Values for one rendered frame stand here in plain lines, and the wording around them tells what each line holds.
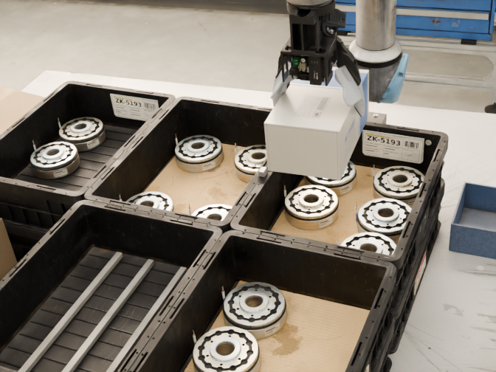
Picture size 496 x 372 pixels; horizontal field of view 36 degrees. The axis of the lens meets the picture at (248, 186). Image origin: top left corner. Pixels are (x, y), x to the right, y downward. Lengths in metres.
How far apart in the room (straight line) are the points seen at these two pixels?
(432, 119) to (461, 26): 1.32
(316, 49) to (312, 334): 0.45
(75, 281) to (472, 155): 0.98
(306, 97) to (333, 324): 0.37
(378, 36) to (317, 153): 0.56
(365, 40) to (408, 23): 1.65
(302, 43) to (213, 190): 0.53
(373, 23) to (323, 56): 0.55
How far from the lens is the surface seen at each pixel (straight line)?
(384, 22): 1.69
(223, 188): 1.59
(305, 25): 1.15
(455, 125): 2.03
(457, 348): 1.44
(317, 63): 1.16
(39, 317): 1.40
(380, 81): 1.75
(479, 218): 1.71
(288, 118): 1.21
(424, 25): 3.35
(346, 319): 1.29
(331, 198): 1.49
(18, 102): 1.92
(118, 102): 1.82
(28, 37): 4.63
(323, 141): 1.18
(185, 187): 1.61
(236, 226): 1.33
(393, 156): 1.60
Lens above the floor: 1.75
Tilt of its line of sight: 35 degrees down
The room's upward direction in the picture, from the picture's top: 6 degrees counter-clockwise
